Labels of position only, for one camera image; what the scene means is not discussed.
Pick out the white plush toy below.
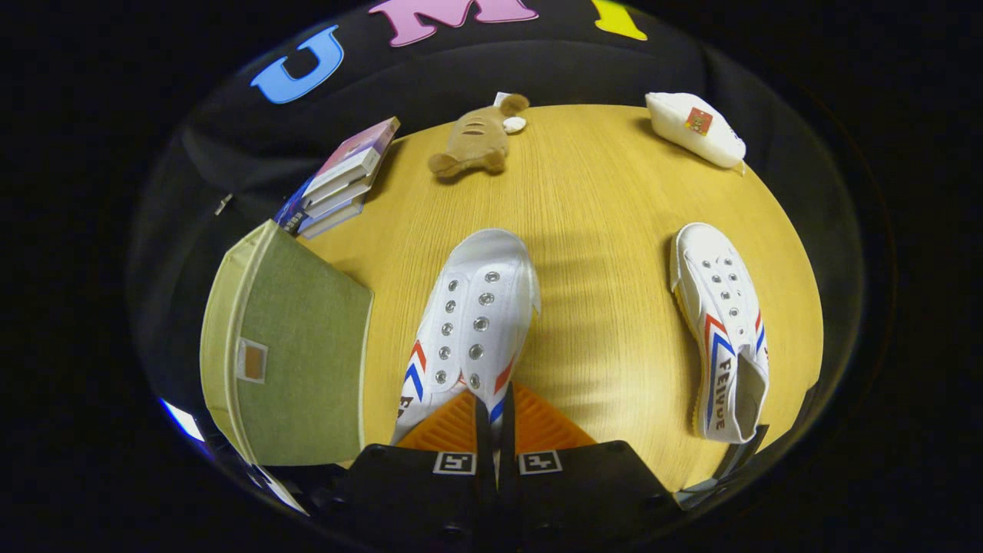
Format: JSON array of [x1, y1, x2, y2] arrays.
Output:
[[645, 92, 747, 171]]

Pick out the pale blue book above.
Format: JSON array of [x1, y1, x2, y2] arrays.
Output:
[[298, 198, 366, 240]]

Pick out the green fabric storage box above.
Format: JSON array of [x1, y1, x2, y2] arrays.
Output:
[[200, 220, 375, 468]]

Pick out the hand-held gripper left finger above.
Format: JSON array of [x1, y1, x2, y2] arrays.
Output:
[[326, 386, 494, 553]]

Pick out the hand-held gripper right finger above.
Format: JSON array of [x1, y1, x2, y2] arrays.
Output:
[[496, 380, 686, 553]]

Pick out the white striped canvas shoe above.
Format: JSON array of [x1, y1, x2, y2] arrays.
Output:
[[670, 223, 770, 445], [390, 228, 542, 446]]

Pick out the white book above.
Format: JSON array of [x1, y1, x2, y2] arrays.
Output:
[[301, 173, 377, 224]]

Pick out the black backdrop cloth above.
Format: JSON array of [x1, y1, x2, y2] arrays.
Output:
[[131, 0, 865, 431]]

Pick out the pink book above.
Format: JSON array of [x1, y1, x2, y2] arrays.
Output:
[[302, 117, 401, 204]]

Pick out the brown plush toy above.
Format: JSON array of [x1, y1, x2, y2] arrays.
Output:
[[428, 92, 531, 180]]

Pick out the dark blue book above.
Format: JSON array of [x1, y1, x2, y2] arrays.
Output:
[[274, 178, 314, 233]]

